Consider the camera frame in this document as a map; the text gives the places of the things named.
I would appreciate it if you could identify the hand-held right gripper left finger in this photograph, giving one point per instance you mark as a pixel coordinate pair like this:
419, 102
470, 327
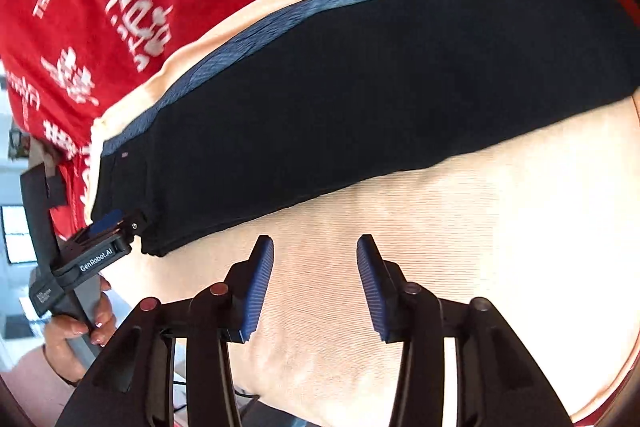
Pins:
257, 287

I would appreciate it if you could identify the cream blanket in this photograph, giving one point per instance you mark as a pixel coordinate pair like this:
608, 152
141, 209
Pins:
450, 257

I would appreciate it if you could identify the person's left forearm pink sleeve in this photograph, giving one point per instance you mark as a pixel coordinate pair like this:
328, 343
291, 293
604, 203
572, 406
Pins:
30, 382

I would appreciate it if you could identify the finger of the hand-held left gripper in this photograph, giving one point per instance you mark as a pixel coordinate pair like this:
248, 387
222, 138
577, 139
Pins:
107, 221
132, 227

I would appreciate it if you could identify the window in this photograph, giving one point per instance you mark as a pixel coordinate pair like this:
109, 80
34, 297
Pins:
17, 232

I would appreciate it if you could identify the person's left hand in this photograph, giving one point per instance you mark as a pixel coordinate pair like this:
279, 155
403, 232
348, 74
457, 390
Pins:
62, 337

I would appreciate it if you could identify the black pants with blue band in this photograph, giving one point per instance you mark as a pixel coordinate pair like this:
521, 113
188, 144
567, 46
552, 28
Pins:
350, 107

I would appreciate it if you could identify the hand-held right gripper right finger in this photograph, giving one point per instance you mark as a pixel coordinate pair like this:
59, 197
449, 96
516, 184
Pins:
372, 292

